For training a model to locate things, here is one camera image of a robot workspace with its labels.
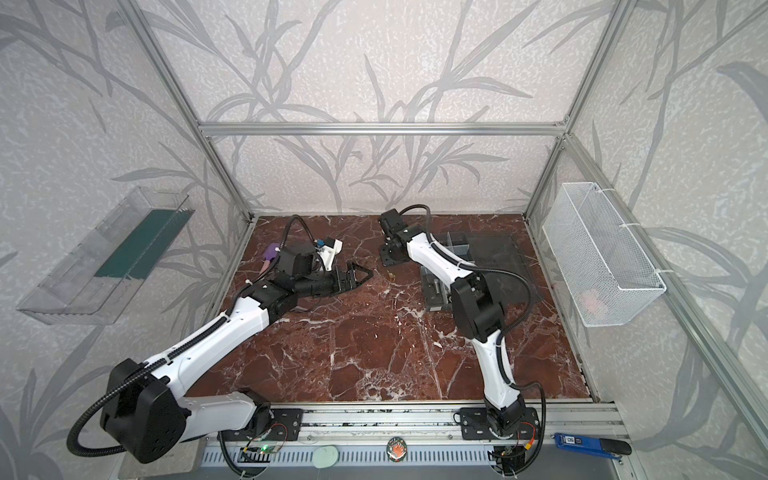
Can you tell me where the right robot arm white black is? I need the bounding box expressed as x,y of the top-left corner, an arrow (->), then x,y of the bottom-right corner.
380,226 -> 533,439

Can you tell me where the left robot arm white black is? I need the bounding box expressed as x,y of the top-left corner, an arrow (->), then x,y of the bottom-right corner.
100,262 -> 373,464

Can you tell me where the purple pink spatula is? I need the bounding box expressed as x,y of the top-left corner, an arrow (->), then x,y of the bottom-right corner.
260,243 -> 280,273

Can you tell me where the clear compartment organizer box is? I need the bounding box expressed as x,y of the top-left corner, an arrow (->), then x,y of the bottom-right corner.
419,230 -> 544,313

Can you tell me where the round red sticker button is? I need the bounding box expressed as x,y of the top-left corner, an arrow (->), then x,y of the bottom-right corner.
386,437 -> 407,463

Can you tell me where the white oval puck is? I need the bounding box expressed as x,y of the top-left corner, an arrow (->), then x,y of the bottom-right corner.
311,445 -> 340,470

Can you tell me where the blue black handheld tool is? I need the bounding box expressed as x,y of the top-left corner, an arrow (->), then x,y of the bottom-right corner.
554,433 -> 633,460

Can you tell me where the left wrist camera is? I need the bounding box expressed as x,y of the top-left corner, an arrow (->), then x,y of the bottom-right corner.
277,237 -> 343,278

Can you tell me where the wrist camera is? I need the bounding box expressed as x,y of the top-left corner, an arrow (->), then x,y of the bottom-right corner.
378,209 -> 408,238
277,237 -> 343,278

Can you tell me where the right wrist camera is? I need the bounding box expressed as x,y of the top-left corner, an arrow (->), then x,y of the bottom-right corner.
378,209 -> 408,238

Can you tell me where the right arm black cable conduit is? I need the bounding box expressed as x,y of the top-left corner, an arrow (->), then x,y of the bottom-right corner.
398,203 -> 547,463

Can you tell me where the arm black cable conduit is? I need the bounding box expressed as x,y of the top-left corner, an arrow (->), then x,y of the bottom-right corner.
65,314 -> 229,458
398,203 -> 547,463

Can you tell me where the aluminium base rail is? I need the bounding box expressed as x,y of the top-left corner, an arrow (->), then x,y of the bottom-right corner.
116,400 -> 630,479

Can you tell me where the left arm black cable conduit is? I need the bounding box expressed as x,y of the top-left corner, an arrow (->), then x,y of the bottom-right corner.
65,314 -> 229,458

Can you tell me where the aluminium frame crossbar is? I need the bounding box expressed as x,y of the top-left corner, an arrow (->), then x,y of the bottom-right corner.
198,122 -> 565,137

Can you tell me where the white wire mesh basket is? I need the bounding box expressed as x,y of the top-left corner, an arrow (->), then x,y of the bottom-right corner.
543,182 -> 666,327

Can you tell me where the clear wall tray green mat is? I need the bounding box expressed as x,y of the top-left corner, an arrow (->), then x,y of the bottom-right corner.
17,187 -> 195,325

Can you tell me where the aluminium frame post left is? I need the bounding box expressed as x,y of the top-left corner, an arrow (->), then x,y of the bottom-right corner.
116,0 -> 254,222

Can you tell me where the aluminium frame post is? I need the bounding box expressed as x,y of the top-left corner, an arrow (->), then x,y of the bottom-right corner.
523,0 -> 637,222
116,0 -> 254,222

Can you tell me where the aluminium frame post right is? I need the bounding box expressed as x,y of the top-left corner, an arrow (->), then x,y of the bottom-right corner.
523,0 -> 637,222

